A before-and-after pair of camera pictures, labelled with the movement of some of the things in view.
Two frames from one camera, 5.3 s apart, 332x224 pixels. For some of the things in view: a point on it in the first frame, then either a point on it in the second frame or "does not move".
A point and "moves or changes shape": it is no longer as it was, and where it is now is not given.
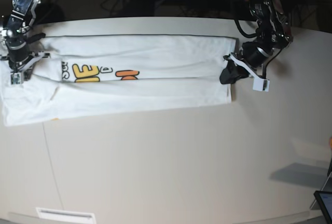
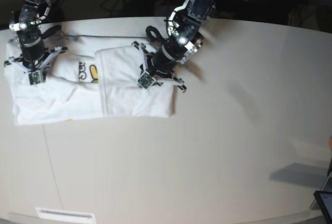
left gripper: (252, 56) to (158, 66)
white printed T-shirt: (88, 75) moves or changes shape
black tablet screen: (325, 199) does not move
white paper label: (65, 217) does not move
